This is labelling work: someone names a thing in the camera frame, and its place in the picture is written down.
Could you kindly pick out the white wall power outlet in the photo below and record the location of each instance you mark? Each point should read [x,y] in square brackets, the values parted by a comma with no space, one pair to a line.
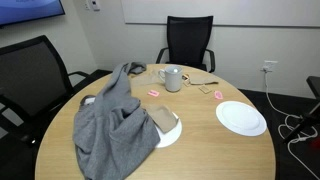
[269,65]

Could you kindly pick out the black armchair with solid backrest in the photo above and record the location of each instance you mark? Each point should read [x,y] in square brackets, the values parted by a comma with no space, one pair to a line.
[189,40]

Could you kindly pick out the black mesh office chair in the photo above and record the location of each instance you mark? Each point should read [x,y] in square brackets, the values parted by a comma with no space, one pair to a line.
[30,80]

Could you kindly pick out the brown paper napkin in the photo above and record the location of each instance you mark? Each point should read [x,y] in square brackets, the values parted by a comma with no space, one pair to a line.
[201,79]
[163,118]

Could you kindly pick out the grey knit sweater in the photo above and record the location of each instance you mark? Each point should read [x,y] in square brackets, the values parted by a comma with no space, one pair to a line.
[113,133]

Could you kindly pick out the white marker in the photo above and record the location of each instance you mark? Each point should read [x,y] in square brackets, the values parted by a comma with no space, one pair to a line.
[173,70]

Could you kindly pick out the white plate with napkin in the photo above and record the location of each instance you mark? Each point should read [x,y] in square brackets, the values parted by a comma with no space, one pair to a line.
[170,135]

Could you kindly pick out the large white round plate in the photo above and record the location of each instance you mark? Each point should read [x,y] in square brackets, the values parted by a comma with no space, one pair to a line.
[240,118]

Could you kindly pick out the white wall thermostat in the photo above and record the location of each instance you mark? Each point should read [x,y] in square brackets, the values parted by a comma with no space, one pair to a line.
[95,4]

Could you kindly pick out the pink sugar packet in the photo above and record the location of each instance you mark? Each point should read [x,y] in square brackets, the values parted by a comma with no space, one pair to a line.
[218,95]
[153,93]

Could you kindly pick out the black equipment stand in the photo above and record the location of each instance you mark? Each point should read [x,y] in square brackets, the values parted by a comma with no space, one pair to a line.
[311,116]

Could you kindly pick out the wall mounted display screen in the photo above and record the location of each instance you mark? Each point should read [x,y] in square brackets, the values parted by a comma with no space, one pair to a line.
[26,8]

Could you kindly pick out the white wall whiteboard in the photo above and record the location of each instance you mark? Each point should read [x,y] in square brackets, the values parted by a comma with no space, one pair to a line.
[233,11]

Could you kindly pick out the brown sugar packet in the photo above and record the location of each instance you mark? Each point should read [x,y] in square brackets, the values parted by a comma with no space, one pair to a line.
[205,89]

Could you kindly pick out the white ceramic mug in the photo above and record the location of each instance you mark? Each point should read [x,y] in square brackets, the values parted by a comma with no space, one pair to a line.
[173,81]

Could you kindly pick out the white wall switch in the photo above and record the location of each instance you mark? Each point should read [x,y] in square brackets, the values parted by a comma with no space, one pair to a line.
[87,4]

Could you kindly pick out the small brown paper tag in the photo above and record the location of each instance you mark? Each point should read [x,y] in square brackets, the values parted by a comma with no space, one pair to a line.
[186,80]

